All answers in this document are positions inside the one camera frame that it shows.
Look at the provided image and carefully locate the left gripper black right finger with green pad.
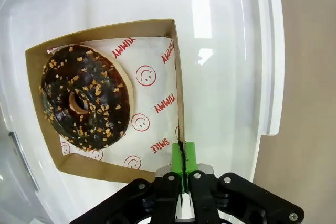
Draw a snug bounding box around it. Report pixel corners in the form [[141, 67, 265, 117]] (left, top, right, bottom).
[[183, 142, 306, 224]]

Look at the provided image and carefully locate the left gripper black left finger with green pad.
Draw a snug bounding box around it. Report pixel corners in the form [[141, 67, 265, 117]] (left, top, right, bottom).
[[69, 142, 185, 224]]

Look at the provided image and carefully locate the cardboard tray with chocolate donut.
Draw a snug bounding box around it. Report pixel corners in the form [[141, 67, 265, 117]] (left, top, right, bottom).
[[25, 18, 188, 184]]

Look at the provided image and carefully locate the smiley paper under chocolate donut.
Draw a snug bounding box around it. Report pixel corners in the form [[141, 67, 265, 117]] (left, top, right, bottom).
[[46, 36, 182, 170]]

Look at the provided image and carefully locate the chocolate donut with nut bits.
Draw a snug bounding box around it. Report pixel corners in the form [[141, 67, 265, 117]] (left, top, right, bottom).
[[38, 44, 135, 152]]

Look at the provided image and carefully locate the white plastic container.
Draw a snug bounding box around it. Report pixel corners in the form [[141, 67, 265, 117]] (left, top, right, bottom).
[[0, 0, 286, 224]]

